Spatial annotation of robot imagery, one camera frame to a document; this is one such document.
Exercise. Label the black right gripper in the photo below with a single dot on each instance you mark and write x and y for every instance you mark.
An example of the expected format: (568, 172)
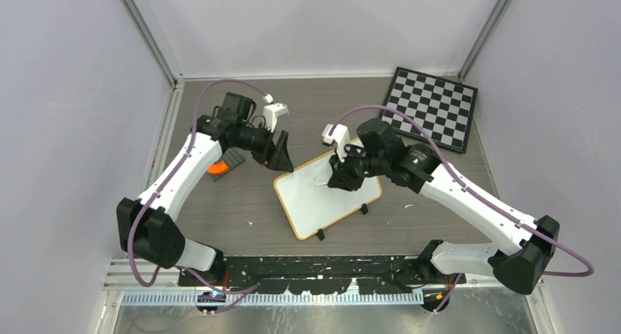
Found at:
(342, 176)

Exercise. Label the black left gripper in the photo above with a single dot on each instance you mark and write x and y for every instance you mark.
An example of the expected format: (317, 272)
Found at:
(280, 160)

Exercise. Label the white whiteboard orange frame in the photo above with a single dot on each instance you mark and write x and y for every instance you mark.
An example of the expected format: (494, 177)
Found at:
(311, 209)

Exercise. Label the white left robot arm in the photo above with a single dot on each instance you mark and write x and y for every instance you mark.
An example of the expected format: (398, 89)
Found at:
(147, 224)

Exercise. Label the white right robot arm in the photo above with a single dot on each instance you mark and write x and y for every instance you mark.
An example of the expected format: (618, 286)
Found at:
(516, 254)

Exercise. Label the grey studded building plate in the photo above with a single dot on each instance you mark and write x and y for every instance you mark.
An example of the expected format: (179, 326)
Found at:
(233, 157)

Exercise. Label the orange curved block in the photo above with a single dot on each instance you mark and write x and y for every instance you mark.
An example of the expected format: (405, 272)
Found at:
(218, 169)

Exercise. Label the black white checkerboard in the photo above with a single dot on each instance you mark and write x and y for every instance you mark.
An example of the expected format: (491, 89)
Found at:
(443, 108)

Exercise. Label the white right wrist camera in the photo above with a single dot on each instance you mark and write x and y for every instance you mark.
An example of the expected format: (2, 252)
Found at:
(338, 135)

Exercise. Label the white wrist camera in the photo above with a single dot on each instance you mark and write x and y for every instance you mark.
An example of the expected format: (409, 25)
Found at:
(272, 111)
(338, 135)

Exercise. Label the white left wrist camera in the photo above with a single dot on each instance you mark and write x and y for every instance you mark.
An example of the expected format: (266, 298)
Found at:
(272, 111)

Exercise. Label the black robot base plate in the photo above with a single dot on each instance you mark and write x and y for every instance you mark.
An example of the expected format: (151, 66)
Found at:
(328, 274)

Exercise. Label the aluminium rail frame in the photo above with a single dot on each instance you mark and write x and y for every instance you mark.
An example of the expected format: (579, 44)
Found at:
(174, 287)

